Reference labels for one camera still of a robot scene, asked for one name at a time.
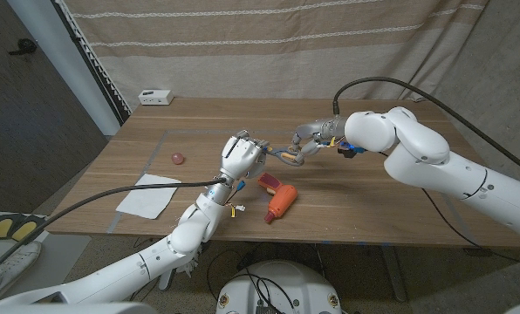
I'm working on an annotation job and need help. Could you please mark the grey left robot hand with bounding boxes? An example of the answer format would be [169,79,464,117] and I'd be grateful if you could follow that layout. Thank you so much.
[218,129,270,181]

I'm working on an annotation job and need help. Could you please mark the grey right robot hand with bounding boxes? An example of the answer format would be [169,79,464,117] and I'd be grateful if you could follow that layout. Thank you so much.
[289,118,349,158]

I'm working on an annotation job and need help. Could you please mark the orange grey scissors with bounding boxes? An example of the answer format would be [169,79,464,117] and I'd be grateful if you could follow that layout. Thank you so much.
[262,146,307,167]

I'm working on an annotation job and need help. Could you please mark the orange toy drill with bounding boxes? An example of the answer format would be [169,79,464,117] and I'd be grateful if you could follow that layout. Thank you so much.
[257,172,299,225]

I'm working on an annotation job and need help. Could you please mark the white tissue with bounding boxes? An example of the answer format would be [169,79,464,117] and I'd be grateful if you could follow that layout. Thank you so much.
[115,173,182,220]

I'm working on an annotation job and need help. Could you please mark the beige striped backdrop curtain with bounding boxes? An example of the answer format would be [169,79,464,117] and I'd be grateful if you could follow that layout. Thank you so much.
[62,0,490,104]

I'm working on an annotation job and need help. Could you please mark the white power strip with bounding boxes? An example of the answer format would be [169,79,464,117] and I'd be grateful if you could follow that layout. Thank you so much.
[138,89,174,106]

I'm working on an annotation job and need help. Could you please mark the white blue floral object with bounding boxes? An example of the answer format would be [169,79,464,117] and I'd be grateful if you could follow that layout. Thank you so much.
[176,243,209,279]

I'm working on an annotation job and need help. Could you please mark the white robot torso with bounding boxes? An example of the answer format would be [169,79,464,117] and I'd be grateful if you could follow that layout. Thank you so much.
[216,260,343,314]

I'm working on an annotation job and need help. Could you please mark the grey metal table leg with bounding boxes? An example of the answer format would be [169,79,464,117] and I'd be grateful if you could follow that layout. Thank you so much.
[380,245,408,303]
[157,268,177,292]

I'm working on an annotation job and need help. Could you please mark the black white triangle-pattern trim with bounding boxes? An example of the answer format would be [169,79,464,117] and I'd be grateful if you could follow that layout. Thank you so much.
[52,0,133,126]

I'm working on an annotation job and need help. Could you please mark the white robot chest rim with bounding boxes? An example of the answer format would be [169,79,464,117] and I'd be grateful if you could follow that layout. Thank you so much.
[0,301,159,314]

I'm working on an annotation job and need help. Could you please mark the yellow black foot pedal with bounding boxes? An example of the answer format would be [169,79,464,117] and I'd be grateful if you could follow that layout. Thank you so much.
[0,214,17,242]
[10,215,46,245]

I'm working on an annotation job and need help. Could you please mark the white shoe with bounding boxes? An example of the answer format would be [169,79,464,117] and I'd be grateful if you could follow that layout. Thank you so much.
[0,241,42,303]

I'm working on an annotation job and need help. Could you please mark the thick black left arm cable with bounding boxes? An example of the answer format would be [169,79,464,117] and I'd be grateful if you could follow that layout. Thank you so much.
[0,176,227,284]

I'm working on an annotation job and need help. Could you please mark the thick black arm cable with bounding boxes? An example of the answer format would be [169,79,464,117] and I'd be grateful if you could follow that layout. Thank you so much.
[332,76,520,180]
[0,176,227,284]

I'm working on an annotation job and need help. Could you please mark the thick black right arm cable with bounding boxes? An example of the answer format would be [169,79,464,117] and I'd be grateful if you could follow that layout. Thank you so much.
[332,76,520,180]

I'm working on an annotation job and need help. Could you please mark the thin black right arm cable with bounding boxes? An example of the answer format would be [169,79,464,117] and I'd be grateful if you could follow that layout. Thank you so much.
[421,187,520,268]

